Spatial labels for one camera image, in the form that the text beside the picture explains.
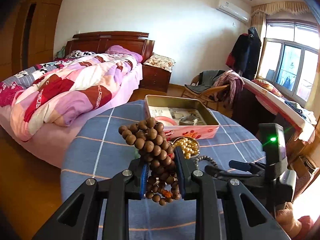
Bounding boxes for grey stone bead bracelet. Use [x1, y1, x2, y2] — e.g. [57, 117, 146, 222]
[194, 155, 219, 170]

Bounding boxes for brown wooden bead mala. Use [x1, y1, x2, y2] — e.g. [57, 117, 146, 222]
[118, 117, 180, 206]

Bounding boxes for pink bangle bracelet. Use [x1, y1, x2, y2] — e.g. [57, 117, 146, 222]
[154, 115, 179, 127]

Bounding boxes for person's right hand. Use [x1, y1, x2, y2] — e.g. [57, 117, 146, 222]
[276, 202, 314, 240]

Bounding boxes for window bench with cushion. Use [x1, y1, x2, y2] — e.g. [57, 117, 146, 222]
[242, 78, 317, 144]

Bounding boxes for blue plaid tablecloth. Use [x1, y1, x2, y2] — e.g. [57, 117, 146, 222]
[61, 100, 265, 239]

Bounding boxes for green jade bangle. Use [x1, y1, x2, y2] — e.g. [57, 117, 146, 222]
[134, 148, 140, 159]

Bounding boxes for pink striped garment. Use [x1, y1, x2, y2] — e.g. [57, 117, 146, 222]
[213, 70, 244, 106]

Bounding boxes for wicker chair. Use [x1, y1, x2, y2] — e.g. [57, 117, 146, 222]
[181, 85, 230, 109]

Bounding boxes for silver bangle in tin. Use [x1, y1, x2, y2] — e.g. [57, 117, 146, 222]
[179, 115, 199, 126]

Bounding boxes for pink metal tin box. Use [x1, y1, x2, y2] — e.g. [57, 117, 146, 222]
[145, 95, 220, 140]

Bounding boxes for bed with pink sheet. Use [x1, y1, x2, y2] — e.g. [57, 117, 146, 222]
[0, 62, 144, 169]

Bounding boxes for printed paper leaflet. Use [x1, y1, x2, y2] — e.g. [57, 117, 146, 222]
[149, 106, 207, 126]

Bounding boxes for grey garment on chair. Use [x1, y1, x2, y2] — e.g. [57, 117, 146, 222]
[184, 70, 225, 94]

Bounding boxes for patchwork pink red quilt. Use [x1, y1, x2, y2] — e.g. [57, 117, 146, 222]
[10, 52, 142, 141]

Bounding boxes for hanging black coats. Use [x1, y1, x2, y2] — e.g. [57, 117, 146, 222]
[226, 27, 261, 80]

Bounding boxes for dark wooden nightstand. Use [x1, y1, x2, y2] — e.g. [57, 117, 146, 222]
[139, 64, 171, 92]

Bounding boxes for floral cloth on nightstand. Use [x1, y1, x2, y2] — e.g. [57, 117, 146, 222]
[144, 53, 175, 73]

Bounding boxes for purple pillow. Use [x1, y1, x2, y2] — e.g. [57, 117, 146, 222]
[105, 45, 143, 63]

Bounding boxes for yellow curtain valance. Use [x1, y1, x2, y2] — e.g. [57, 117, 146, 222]
[250, 0, 313, 38]

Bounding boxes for dark wooden headboard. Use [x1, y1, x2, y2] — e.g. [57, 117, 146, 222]
[65, 31, 155, 62]

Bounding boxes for white air conditioner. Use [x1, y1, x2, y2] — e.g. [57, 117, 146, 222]
[215, 0, 250, 23]

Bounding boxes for wooden wardrobe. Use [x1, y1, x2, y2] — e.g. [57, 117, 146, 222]
[1, 0, 62, 81]

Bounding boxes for gold pearl bead necklace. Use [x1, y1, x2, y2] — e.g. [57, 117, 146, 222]
[172, 136, 201, 160]

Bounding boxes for window with frame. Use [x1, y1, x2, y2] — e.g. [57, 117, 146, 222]
[257, 19, 319, 106]

